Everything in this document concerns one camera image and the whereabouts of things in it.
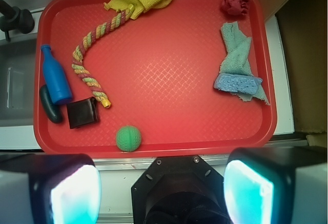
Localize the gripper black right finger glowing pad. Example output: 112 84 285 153
223 147 327 223

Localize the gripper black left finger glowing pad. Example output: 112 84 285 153
1 153 101 223

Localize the green rubber ball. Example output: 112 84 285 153
115 126 141 152

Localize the crumpled red paper ball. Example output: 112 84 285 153
220 0 251 17

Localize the dark green oblong toy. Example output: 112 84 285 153
39 85 63 124

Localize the dark brown leather block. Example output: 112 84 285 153
67 97 99 129

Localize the blue plastic bottle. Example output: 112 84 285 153
40 45 73 105

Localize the blue sponge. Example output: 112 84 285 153
213 73 262 95

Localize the teal knitted cloth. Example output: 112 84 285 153
219 22 270 105

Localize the grey sink basin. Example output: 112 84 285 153
1 38 36 127

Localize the red plastic tray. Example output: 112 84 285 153
33 0 277 158

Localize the multicolour braided rope toy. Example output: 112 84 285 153
72 3 125 109

